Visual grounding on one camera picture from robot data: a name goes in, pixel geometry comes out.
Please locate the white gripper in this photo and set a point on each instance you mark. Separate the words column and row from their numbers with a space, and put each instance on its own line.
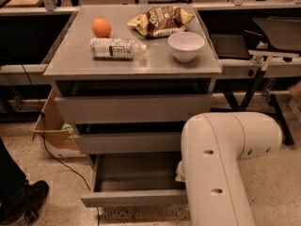
column 180, row 172

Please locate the grey bottom drawer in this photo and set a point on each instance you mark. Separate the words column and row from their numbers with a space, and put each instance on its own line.
column 135, row 179

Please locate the grey drawer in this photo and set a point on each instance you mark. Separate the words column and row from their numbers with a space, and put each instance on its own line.
column 135, row 179
column 129, row 142
column 147, row 108

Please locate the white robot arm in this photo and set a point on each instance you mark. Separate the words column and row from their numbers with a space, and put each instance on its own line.
column 211, row 145

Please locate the grey top drawer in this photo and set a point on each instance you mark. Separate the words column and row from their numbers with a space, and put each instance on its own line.
column 147, row 108

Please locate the grey middle drawer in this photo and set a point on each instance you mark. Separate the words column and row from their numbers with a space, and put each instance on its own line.
column 129, row 142

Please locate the grey drawer cabinet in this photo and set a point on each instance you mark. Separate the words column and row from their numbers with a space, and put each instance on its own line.
column 131, row 87

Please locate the cardboard box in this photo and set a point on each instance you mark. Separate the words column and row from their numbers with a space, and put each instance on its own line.
column 52, row 129

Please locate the white bowl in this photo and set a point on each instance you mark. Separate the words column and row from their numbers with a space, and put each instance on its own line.
column 185, row 46

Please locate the clear plastic water bottle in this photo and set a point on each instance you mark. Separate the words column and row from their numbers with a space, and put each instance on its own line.
column 115, row 48

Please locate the brown yellow chip bag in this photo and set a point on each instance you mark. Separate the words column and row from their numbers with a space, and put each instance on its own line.
column 159, row 22

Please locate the black shoe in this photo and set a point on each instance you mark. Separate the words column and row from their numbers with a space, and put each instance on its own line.
column 26, row 203

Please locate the dark trouser leg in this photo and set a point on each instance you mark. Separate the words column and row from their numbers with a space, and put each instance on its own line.
column 11, row 176

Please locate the orange fruit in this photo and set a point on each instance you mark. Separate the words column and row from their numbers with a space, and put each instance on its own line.
column 101, row 28

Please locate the black frame side table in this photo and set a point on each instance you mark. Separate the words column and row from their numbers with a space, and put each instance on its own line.
column 259, row 54

